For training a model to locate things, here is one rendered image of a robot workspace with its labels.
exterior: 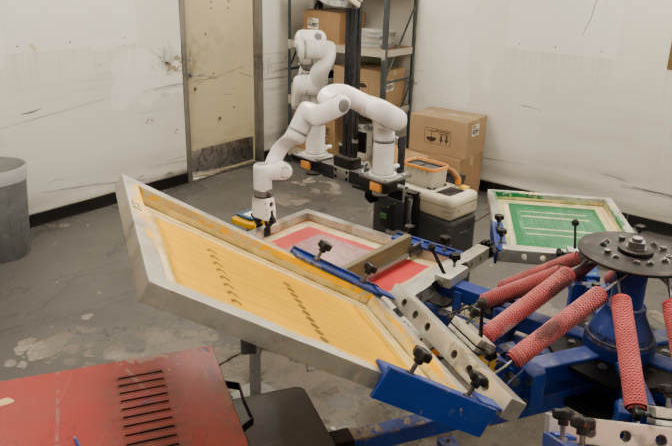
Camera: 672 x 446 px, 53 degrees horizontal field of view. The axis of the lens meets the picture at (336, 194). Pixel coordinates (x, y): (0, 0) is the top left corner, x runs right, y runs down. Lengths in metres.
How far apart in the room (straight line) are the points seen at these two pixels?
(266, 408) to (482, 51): 4.96
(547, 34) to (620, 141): 1.08
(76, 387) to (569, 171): 5.07
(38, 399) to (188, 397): 0.33
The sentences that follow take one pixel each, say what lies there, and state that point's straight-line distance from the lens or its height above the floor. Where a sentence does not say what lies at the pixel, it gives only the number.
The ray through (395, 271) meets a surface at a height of 0.95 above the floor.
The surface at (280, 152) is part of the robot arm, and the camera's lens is 2.79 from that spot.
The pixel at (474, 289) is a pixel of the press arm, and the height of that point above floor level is 1.04.
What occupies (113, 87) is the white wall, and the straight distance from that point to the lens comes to 5.95.
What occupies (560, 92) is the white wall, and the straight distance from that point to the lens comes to 6.08.
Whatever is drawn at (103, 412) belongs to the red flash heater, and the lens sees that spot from 1.60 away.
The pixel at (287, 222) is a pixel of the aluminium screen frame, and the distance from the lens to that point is 2.87.
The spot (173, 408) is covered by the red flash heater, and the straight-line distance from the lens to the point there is 1.58.
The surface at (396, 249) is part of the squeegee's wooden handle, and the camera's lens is 2.51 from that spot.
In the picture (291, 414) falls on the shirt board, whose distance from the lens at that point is 1.79.
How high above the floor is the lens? 2.03
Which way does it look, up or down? 19 degrees down
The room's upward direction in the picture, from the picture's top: 1 degrees clockwise
